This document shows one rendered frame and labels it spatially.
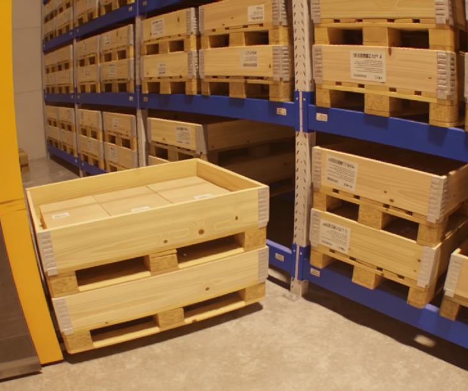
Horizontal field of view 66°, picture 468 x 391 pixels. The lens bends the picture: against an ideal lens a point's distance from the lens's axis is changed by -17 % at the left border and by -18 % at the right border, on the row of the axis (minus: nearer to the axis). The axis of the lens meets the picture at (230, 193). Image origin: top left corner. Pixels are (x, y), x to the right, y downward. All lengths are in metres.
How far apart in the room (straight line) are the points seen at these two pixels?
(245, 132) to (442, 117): 1.89
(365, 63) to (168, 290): 1.47
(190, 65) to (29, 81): 4.98
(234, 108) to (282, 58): 0.54
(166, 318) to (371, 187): 1.23
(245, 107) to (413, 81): 1.20
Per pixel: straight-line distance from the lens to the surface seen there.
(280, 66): 2.41
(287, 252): 2.64
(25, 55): 7.71
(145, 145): 3.91
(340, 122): 2.18
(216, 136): 3.16
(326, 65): 2.20
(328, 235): 2.34
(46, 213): 2.42
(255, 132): 3.41
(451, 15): 1.92
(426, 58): 1.90
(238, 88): 2.69
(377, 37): 2.04
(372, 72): 2.04
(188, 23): 3.13
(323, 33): 2.23
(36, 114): 7.74
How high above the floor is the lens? 1.40
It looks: 17 degrees down
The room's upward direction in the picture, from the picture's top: 1 degrees counter-clockwise
